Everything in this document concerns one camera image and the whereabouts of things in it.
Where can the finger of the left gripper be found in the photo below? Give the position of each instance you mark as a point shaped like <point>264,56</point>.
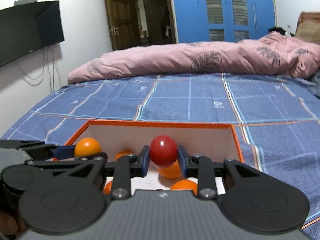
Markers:
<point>64,152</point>

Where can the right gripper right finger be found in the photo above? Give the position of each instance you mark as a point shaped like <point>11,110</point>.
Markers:
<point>201,168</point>

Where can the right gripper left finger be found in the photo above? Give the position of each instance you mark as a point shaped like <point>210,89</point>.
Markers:
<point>128,167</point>

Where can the mandarin orange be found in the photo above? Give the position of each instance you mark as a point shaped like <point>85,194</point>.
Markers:
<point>108,187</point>
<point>185,185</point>

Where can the yellow orange kumquat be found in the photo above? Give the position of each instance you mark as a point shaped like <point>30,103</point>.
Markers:
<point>172,172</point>
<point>87,146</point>

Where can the red cherry tomato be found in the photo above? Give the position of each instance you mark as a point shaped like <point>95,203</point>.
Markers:
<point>163,151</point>

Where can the orange inside box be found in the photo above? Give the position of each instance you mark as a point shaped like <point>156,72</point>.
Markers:
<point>123,154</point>

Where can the orange cardboard shoe box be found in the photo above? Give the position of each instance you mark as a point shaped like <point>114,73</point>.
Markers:
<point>114,137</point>

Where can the blue plaid bed sheet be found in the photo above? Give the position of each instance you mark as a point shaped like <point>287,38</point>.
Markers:
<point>276,118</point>

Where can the pink floral duvet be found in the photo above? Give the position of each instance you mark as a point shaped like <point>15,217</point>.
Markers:
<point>273,54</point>

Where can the grey blue crumpled blanket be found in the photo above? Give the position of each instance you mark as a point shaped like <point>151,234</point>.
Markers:
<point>315,78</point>

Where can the blue wardrobe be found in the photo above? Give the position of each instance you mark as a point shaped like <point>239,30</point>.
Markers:
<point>222,20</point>

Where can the black clothes on headboard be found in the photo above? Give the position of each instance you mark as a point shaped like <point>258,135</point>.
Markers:
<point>281,31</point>

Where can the brown wooden door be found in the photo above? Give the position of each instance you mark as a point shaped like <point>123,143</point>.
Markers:
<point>123,23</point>

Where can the brown pillow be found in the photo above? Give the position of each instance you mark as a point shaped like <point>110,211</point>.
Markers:
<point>309,30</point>

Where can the black wall television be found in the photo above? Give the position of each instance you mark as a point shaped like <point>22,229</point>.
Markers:
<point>29,27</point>

